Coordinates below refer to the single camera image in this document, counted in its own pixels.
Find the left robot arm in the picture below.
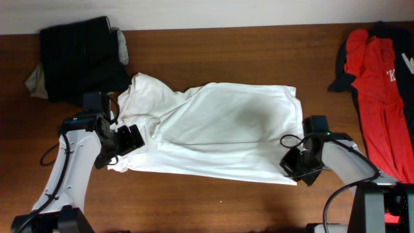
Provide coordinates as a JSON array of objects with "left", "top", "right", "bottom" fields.
[{"left": 11, "top": 92, "right": 145, "bottom": 233}]

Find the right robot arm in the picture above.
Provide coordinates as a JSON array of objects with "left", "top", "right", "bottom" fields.
[{"left": 280, "top": 115, "right": 413, "bottom": 233}]

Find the red t-shirt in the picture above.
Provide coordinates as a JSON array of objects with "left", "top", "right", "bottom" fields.
[{"left": 344, "top": 29, "right": 413, "bottom": 183}]

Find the black garment with white letters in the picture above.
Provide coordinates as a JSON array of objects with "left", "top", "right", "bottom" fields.
[{"left": 328, "top": 21, "right": 413, "bottom": 137}]

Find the black folded garment stack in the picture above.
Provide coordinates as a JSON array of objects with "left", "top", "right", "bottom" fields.
[{"left": 39, "top": 16, "right": 131, "bottom": 106}]

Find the white robot print t-shirt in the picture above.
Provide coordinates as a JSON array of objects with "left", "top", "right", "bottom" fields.
[{"left": 112, "top": 73, "right": 303, "bottom": 185}]

